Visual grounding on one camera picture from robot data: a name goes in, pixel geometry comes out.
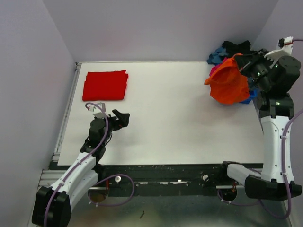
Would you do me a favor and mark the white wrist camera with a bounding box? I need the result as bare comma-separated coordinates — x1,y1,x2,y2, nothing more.
93,102,107,119
264,36,294,62

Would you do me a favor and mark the magenta t shirt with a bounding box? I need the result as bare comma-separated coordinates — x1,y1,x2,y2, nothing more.
210,63,223,75

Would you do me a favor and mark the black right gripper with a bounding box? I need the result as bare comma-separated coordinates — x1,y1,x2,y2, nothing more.
234,48,275,91

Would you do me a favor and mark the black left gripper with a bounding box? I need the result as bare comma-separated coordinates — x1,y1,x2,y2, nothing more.
95,109,129,145

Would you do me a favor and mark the blue plastic bin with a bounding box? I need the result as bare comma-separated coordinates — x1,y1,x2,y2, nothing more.
240,89,258,104

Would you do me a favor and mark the orange t shirt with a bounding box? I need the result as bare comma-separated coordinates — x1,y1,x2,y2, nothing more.
204,56,250,105

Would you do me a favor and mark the grey blue t shirt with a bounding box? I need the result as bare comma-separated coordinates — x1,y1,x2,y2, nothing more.
206,47,228,65

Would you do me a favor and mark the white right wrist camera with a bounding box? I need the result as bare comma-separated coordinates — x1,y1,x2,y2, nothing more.
264,36,294,62

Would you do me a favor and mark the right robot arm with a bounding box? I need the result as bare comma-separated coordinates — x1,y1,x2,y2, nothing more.
218,50,302,201

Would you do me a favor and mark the aluminium frame profile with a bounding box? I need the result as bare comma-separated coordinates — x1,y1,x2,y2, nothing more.
38,62,82,189

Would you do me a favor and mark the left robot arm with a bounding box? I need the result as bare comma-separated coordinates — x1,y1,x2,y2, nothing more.
31,109,130,227

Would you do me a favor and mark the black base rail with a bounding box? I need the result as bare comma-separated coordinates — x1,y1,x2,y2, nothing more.
94,164,239,197

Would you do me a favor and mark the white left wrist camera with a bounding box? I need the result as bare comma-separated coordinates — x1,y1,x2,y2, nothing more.
93,102,107,119

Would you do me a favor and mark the folded red t shirt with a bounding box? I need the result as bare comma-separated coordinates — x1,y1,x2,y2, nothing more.
82,70,128,102

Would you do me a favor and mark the black t shirt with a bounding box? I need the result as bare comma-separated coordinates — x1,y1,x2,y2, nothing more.
222,40,251,58

